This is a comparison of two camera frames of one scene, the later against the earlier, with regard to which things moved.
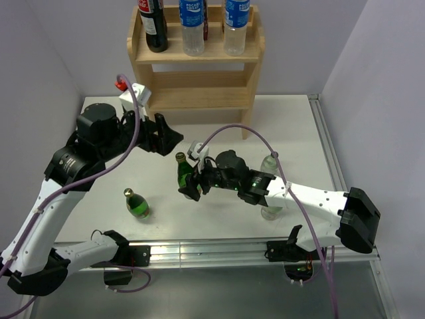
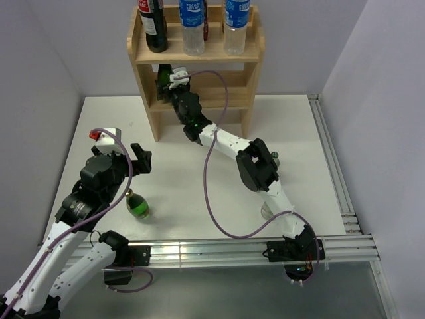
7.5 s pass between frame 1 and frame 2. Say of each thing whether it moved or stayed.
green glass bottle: stayed
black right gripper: moved
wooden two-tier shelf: stayed
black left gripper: moved
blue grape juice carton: stayed
